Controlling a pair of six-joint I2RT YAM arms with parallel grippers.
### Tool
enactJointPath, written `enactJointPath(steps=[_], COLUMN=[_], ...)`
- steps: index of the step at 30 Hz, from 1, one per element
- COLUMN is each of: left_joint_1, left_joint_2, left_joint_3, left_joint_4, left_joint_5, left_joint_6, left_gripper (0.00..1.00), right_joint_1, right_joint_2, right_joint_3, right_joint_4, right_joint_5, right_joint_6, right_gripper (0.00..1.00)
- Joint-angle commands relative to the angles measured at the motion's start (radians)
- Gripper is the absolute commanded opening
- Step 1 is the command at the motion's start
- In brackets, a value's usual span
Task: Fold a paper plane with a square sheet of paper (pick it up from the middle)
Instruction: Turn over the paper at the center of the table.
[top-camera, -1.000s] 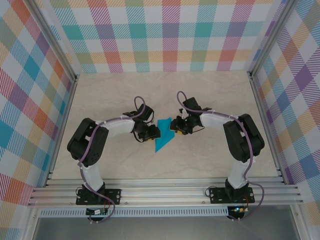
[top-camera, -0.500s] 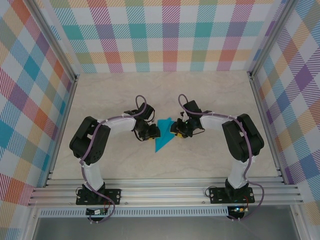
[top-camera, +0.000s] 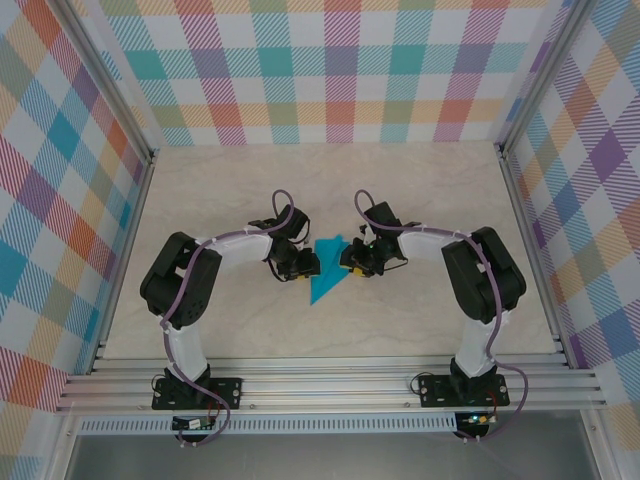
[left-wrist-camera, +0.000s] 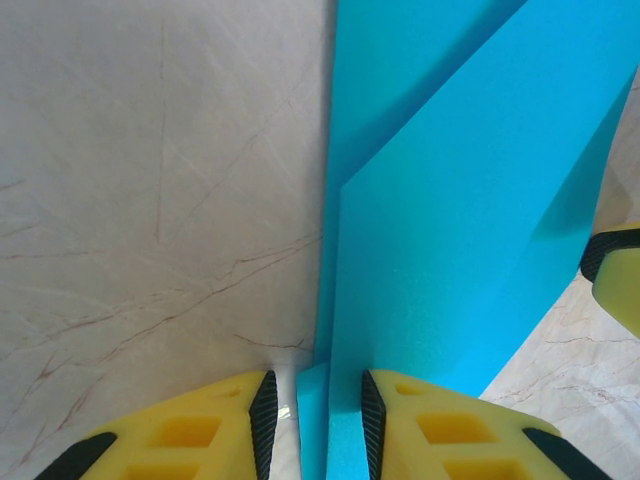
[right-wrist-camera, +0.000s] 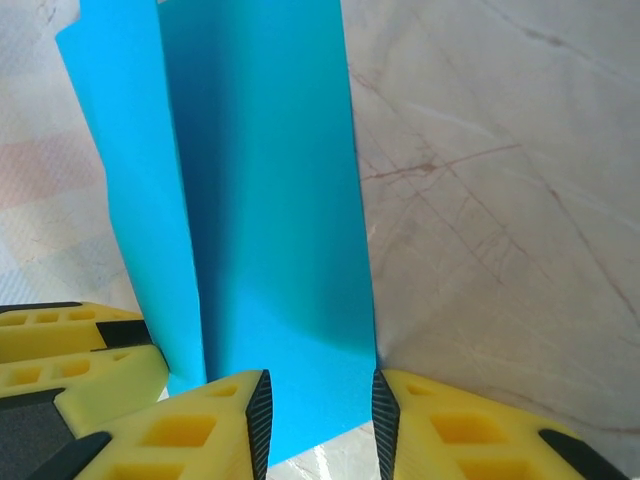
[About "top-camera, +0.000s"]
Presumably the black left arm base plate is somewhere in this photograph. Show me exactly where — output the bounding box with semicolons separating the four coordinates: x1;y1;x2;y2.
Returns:
151;377;245;411

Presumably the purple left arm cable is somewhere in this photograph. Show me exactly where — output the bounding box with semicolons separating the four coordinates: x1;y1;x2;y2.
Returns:
159;188;301;449

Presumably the grey metal panel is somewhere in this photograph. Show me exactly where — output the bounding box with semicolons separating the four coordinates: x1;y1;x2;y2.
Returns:
62;433;601;480

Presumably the black left camera cable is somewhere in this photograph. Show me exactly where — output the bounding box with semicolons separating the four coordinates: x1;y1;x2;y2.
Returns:
267;259;292;284

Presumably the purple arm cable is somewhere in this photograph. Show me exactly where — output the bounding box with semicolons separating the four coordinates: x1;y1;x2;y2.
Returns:
353;188;530;446
159;188;301;449

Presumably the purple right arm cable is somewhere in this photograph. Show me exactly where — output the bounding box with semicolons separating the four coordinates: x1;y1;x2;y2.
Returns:
353;188;530;446

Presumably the aluminium side rail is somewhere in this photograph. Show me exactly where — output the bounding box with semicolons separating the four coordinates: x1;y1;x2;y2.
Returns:
494;142;574;369
87;147;159;376

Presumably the aluminium mounting rail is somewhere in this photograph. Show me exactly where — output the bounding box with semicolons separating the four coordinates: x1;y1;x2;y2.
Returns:
54;352;609;414

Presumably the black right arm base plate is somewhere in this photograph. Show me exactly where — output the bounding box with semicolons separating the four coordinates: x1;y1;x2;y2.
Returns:
417;372;510;409

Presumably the aluminium corner post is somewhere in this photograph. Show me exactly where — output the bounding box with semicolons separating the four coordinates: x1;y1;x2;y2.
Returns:
492;0;596;161
52;0;161;166

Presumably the slotted grey cable duct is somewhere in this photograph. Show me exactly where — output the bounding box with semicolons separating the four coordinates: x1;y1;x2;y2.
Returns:
79;412;459;435

